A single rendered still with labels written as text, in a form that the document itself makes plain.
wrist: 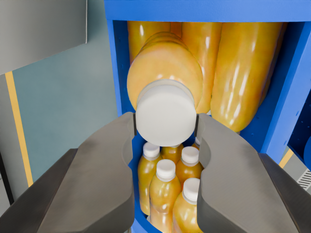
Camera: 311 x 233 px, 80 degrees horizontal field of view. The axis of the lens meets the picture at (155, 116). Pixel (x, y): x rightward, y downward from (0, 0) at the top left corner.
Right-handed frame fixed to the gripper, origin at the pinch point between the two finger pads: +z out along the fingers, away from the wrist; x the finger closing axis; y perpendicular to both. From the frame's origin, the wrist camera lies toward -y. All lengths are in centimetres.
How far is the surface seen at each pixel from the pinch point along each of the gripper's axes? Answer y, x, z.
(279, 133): 6.1, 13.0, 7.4
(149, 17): -5.6, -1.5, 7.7
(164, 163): 21.2, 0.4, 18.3
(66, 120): 78, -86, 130
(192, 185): 21.0, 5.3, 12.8
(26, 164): 132, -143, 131
